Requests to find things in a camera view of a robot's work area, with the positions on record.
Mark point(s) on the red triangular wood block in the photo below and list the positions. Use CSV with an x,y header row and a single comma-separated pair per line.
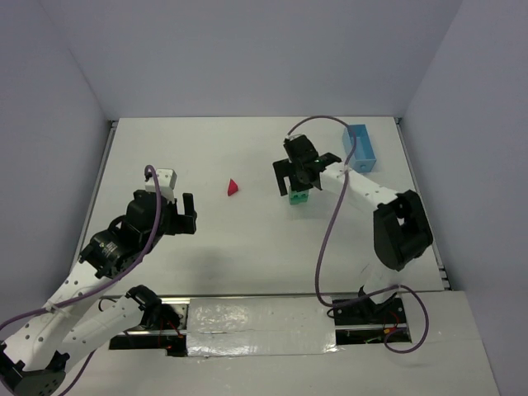
x,y
232,188

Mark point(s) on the silver tape sheet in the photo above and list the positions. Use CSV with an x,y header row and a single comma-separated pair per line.
x,y
266,326

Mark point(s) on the blue plastic box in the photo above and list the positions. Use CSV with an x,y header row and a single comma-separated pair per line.
x,y
363,159

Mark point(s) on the aluminium mounting rail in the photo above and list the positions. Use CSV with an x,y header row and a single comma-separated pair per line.
x,y
351,328

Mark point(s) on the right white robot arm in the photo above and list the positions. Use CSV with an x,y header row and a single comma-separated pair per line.
x,y
401,230

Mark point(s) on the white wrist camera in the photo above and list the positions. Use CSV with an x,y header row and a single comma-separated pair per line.
x,y
167,179
293,136

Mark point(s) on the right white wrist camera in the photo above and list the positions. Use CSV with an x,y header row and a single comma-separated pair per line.
x,y
293,136

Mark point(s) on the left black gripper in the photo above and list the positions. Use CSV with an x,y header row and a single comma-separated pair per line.
x,y
181,220

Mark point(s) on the left table edge rail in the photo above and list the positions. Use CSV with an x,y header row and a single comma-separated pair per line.
x,y
100,173

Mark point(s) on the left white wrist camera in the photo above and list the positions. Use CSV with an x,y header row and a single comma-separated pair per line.
x,y
167,179

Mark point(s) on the light green rectangular block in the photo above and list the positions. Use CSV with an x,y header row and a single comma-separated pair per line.
x,y
293,193

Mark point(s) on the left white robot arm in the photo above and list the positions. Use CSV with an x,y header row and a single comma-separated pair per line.
x,y
36,358

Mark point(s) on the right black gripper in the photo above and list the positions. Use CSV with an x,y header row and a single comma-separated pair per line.
x,y
294,169

